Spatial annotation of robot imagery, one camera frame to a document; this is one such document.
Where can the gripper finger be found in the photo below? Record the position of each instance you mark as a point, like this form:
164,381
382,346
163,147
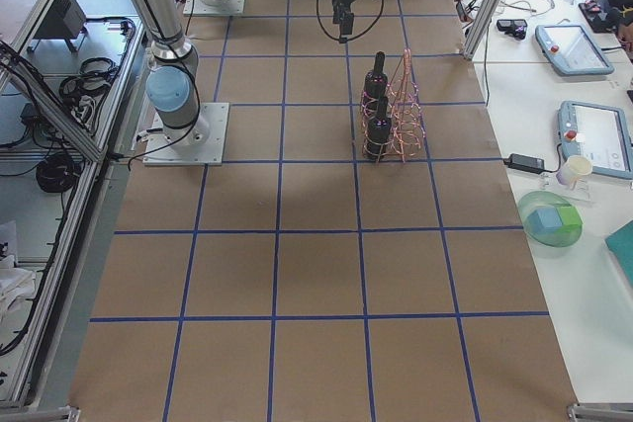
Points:
346,22

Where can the dark bottle in basket far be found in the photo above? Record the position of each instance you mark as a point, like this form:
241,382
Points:
375,82

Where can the dark bottle in basket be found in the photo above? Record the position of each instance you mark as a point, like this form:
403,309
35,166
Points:
377,127
375,82

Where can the dark bottle in basket near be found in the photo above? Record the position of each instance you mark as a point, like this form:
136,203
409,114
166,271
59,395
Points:
377,127

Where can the teach pendant far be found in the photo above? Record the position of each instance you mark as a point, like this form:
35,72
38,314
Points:
572,51

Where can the teach pendant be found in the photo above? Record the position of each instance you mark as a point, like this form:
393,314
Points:
572,51
598,133

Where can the small black power adapter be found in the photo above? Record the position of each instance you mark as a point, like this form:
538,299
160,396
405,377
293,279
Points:
524,163

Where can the white paper cup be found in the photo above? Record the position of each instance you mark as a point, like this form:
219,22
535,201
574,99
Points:
573,170

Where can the teach pendant near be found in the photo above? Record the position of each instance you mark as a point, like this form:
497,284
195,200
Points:
598,133

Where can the green bowl with blocks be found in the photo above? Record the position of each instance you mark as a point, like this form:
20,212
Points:
550,219

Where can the copper wire wine basket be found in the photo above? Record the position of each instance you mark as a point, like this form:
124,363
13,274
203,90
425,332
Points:
408,133

